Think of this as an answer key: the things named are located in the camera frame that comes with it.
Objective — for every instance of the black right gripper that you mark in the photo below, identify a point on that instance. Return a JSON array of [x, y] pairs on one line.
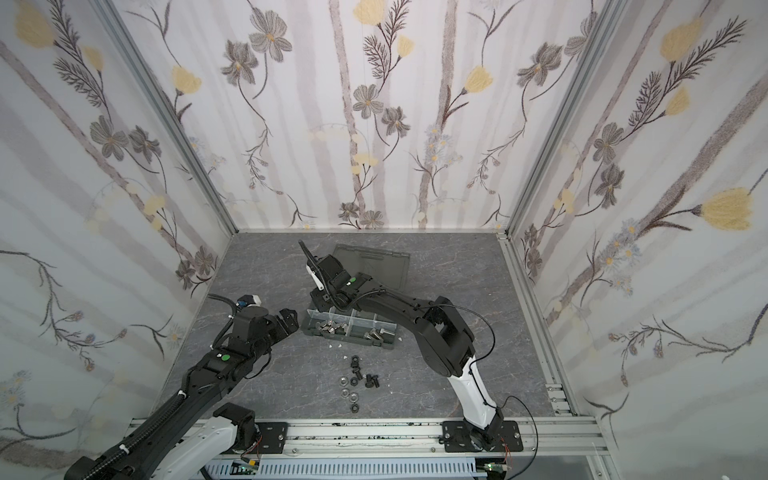
[[330, 276]]

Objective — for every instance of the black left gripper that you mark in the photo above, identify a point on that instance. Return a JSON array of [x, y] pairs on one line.
[[282, 321]]

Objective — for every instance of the steel wing nut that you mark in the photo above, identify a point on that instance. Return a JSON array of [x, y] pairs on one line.
[[332, 328]]

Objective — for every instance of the steel hex bolt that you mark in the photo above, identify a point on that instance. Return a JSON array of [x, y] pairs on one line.
[[377, 335]]

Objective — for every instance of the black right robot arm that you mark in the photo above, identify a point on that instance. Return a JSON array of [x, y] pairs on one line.
[[445, 341]]

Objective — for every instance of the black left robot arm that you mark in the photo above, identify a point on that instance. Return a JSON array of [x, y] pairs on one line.
[[165, 445]]

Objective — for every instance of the black hex bolt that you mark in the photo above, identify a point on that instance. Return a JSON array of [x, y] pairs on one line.
[[372, 381]]

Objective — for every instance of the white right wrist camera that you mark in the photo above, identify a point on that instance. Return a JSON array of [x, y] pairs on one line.
[[316, 278]]

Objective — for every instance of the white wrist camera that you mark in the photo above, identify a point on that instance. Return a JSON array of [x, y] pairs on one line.
[[248, 300], [316, 278]]

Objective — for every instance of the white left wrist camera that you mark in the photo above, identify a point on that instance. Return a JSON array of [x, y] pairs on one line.
[[248, 300]]

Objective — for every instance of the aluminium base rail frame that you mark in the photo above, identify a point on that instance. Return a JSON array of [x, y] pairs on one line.
[[554, 447]]

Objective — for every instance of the white perforated cable duct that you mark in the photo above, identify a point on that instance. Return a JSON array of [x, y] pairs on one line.
[[347, 468]]

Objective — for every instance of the left aluminium corner post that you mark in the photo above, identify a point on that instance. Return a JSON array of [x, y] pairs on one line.
[[148, 83]]

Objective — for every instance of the aluminium corner post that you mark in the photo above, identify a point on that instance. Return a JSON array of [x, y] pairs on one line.
[[600, 37], [148, 83]]

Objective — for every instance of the right aluminium corner post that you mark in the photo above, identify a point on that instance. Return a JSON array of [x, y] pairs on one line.
[[600, 37]]

